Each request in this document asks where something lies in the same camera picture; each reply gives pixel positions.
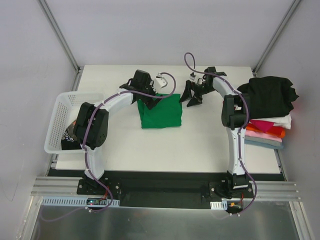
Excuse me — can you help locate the green t shirt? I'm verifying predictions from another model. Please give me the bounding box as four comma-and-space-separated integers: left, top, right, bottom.
137, 93, 183, 129

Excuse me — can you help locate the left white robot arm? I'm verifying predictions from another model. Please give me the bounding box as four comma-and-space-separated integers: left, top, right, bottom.
73, 70, 168, 195

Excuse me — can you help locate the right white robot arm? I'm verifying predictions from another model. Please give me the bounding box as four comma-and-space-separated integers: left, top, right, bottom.
179, 66, 250, 199

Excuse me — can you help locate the folded black t shirt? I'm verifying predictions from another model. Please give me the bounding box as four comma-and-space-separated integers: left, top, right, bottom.
237, 76, 299, 119

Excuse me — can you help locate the folded magenta t shirt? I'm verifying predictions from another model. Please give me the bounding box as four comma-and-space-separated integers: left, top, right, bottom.
250, 119, 274, 133

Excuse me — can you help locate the white plastic laundry basket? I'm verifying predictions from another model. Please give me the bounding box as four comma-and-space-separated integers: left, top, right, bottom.
44, 91, 104, 155

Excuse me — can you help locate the folded pink t shirt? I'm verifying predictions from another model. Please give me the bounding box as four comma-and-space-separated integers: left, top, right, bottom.
245, 130, 283, 143

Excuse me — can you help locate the folded red t shirt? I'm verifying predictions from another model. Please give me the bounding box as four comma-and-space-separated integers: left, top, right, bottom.
266, 126, 286, 139

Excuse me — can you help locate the folded grey t shirt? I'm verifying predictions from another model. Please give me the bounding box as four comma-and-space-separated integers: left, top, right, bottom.
244, 136, 284, 150

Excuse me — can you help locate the folded orange t shirt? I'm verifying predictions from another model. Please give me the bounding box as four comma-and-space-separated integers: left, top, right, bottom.
245, 124, 286, 140

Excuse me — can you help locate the folded white t shirt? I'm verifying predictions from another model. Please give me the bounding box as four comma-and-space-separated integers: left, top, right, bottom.
269, 114, 292, 130

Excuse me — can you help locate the folded light blue t shirt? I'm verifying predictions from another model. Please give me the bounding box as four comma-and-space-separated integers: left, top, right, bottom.
244, 140, 284, 150

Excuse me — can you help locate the black t shirt in basket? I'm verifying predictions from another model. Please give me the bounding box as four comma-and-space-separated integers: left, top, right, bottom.
60, 120, 82, 151

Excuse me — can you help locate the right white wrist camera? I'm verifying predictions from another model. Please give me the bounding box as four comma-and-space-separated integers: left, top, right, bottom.
189, 72, 198, 82

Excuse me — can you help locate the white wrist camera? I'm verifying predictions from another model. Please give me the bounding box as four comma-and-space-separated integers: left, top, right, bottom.
153, 73, 168, 91
189, 72, 198, 82

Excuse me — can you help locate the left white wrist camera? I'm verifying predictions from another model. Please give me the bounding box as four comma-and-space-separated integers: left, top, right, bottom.
153, 73, 168, 91

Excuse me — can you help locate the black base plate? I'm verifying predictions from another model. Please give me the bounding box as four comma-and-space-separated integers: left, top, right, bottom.
74, 170, 261, 208

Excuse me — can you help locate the left aluminium frame post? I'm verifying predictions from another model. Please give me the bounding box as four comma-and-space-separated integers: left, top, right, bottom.
37, 0, 83, 73

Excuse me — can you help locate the aluminium frame post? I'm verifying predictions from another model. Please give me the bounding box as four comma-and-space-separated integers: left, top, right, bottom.
252, 0, 303, 77
37, 0, 83, 73

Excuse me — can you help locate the right aluminium frame post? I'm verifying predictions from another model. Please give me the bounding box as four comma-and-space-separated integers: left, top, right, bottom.
252, 0, 303, 77

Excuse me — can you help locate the aluminium front rail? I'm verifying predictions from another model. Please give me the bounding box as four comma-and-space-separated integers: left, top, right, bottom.
30, 176, 302, 202

